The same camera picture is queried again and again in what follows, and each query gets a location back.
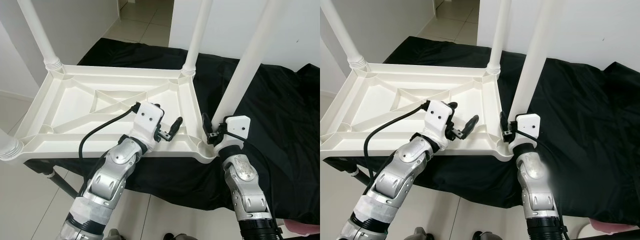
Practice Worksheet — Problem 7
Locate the white plastic table leg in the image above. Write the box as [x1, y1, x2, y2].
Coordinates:
[0, 129, 24, 162]
[17, 0, 63, 72]
[181, 0, 214, 77]
[486, 0, 512, 76]
[507, 0, 561, 126]
[211, 0, 287, 132]
[320, 0, 368, 71]

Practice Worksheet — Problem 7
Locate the white plastic table top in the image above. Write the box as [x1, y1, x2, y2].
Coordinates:
[320, 62, 516, 162]
[10, 64, 221, 165]

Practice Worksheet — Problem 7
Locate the red chair seat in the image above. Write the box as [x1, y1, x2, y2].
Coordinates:
[587, 217, 640, 235]
[277, 220, 320, 236]

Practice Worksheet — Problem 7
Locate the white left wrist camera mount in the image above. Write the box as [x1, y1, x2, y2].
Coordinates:
[424, 100, 456, 143]
[131, 101, 166, 146]

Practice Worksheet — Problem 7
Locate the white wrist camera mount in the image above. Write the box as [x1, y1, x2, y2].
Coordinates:
[215, 116, 250, 150]
[510, 113, 542, 151]
[131, 101, 166, 146]
[424, 100, 456, 143]

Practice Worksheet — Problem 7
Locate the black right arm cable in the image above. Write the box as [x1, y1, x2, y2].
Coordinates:
[220, 129, 283, 236]
[517, 129, 568, 236]

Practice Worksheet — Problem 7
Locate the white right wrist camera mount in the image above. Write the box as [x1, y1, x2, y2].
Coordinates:
[215, 116, 250, 150]
[510, 113, 542, 151]

